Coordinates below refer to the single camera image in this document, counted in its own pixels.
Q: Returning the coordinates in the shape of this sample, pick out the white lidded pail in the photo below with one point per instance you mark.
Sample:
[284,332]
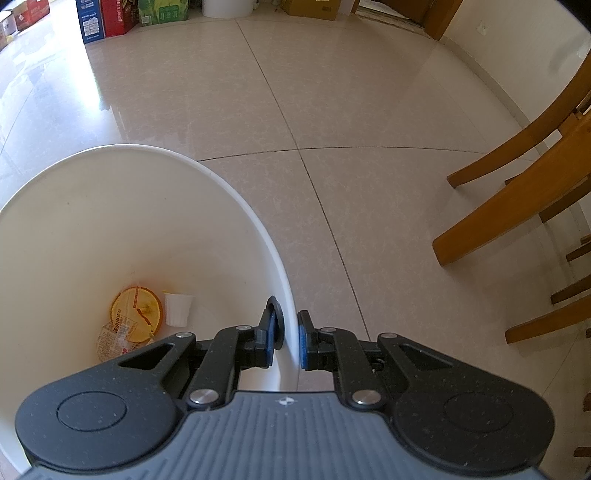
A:
[226,9]

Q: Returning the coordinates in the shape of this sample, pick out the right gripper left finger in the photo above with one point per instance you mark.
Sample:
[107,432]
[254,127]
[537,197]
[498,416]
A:
[231,351]

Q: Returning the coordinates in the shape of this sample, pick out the white plastic bucket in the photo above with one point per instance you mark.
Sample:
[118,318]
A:
[113,217]

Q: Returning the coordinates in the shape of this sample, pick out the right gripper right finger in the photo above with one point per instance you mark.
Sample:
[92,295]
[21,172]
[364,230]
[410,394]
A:
[350,361]

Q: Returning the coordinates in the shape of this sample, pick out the green cardboard box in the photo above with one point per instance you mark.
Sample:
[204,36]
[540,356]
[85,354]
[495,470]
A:
[152,12]

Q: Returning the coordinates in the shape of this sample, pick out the wooden door frame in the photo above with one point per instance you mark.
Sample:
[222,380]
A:
[434,16]

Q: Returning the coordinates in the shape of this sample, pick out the brown cardboard box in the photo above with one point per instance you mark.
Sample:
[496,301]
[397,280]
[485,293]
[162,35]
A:
[316,9]

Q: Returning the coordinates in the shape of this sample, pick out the blue cardboard box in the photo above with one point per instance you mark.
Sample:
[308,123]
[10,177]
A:
[90,20]

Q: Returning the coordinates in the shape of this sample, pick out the red box at left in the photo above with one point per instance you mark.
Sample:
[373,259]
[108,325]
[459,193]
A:
[28,12]

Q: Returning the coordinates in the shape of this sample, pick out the small white paper cup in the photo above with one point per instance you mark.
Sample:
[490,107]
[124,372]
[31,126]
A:
[177,309]

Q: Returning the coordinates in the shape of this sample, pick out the red cardboard box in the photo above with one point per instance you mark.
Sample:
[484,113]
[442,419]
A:
[118,16]

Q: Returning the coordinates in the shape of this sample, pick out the wooden chair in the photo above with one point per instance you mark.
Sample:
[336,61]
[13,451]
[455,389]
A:
[526,314]

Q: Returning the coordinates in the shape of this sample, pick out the yellow instant noodle lid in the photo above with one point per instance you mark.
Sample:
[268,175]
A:
[135,316]

